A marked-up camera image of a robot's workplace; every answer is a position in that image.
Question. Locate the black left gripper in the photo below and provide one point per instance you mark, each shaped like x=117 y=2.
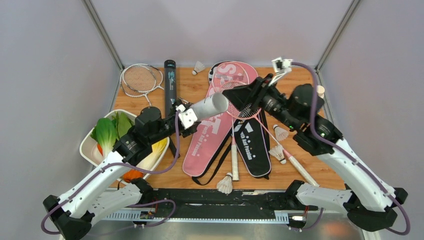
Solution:
x=190 y=130

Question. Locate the black silver racket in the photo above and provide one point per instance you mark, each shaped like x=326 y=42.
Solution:
x=155 y=71

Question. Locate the pink racket lower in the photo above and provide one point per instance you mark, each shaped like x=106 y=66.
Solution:
x=291 y=159

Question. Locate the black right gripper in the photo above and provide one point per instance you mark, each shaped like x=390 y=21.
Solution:
x=253 y=93

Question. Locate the pink racket upper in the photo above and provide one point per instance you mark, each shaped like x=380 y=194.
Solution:
x=228 y=75

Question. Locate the green bok choy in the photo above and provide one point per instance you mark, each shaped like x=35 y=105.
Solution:
x=105 y=134

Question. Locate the white silver racket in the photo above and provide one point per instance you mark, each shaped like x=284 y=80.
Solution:
x=139 y=81

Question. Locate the black shuttlecock tube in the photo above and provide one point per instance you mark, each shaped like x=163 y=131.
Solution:
x=170 y=87

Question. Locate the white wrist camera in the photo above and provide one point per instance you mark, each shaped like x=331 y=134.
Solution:
x=187 y=116
x=281 y=67

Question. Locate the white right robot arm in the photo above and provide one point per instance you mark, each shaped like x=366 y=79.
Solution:
x=368 y=202

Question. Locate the yellow white cabbage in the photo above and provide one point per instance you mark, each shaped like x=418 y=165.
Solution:
x=151 y=161

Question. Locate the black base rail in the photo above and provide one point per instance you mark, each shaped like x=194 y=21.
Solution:
x=212 y=204

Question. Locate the orange carrot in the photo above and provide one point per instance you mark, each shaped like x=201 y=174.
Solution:
x=131 y=175

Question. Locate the pink racket cover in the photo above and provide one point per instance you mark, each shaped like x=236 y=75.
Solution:
x=205 y=144

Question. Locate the green leafy vegetable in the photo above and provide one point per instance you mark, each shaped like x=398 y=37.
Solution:
x=122 y=124

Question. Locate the pink racket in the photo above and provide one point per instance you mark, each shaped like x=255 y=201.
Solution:
x=291 y=159
x=228 y=75

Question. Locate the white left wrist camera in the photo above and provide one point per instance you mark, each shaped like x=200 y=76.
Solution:
x=187 y=116

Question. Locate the white shuttlecock tube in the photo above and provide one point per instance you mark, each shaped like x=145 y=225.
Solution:
x=210 y=106

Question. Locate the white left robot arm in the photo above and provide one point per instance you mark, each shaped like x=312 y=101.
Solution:
x=76 y=211

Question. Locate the cream bottle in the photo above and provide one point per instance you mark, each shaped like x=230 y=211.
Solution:
x=320 y=90

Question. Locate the shuttlecock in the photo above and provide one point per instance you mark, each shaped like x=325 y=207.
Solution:
x=198 y=67
x=277 y=152
x=280 y=133
x=225 y=185

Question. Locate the white vegetable tray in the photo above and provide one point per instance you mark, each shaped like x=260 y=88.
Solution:
x=88 y=148

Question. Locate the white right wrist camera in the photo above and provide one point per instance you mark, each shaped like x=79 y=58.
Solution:
x=281 y=67

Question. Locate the shuttlecock by racket handle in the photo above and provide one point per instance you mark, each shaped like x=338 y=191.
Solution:
x=277 y=152

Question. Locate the black racket cover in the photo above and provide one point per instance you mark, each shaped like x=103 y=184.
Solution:
x=251 y=140

